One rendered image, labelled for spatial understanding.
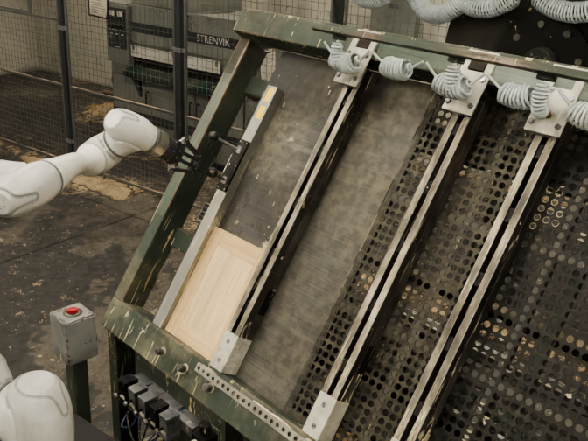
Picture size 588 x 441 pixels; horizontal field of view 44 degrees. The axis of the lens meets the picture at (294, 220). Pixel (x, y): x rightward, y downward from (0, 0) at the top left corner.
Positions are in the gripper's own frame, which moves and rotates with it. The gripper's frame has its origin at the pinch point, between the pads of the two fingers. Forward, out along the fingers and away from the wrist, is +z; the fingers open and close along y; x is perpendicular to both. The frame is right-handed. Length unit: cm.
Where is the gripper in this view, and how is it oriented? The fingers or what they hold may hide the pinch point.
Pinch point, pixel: (203, 168)
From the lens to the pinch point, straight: 250.7
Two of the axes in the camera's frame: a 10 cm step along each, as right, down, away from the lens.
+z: 5.8, 3.1, 7.6
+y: -4.3, 9.0, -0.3
